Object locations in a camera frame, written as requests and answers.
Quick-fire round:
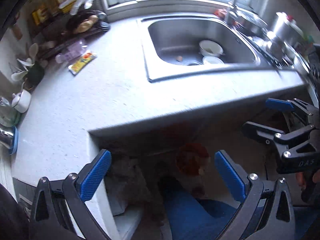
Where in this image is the orange red sponge cloth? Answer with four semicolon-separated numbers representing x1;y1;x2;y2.
214;9;227;18

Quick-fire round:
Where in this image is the ginger root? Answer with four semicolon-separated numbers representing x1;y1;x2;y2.
73;15;99;34

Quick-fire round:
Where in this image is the black wire rack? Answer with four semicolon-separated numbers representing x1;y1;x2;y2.
27;0;108;59

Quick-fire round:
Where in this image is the glass bottle green base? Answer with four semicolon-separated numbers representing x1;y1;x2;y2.
0;96;21;127

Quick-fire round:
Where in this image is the chrome faucet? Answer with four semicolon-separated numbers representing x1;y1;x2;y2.
225;0;238;25

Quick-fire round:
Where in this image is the stainless steel sink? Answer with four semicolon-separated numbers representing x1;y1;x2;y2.
137;14;274;82

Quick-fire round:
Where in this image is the yellow yeast packet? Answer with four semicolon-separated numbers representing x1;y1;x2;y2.
68;51;97;76

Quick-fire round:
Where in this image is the black round disc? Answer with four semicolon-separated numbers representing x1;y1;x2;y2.
96;21;111;32

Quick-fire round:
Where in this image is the white sugar pot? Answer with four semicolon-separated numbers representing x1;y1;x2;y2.
11;89;31;113

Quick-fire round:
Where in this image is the white bowl upside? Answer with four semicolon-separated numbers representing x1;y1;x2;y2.
202;56;224;64

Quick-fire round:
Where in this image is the white bowl with spoon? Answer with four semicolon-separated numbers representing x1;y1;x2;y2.
199;40;223;57

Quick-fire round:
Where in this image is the dark green utensil cup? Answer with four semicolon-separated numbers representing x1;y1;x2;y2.
25;62;45;86

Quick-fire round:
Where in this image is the clear purple-label plastic bottle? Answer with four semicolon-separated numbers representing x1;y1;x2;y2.
55;39;87;64

